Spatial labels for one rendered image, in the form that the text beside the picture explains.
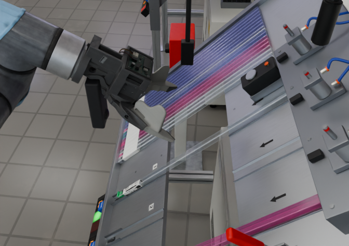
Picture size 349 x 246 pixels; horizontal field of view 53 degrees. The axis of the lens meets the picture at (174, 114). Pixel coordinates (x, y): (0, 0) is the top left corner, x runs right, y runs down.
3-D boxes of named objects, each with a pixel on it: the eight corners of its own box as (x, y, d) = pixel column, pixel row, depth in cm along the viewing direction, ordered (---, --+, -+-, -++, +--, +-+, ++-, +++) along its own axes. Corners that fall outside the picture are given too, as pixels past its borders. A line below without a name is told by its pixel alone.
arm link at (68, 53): (41, 79, 57) (55, 51, 63) (68, 90, 59) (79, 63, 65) (55, 45, 53) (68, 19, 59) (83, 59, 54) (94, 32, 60)
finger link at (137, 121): (141, 128, 58) (107, 91, 60) (137, 133, 59) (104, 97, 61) (157, 119, 62) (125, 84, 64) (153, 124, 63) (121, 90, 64)
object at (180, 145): (157, 175, 183) (149, 47, 130) (159, 141, 201) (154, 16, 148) (202, 176, 183) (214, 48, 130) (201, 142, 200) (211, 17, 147)
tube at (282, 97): (121, 198, 86) (117, 197, 86) (121, 194, 87) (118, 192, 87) (304, 89, 61) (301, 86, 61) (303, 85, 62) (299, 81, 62)
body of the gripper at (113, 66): (154, 85, 58) (85, 52, 54) (131, 117, 63) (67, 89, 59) (157, 59, 63) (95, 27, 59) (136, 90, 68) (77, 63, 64)
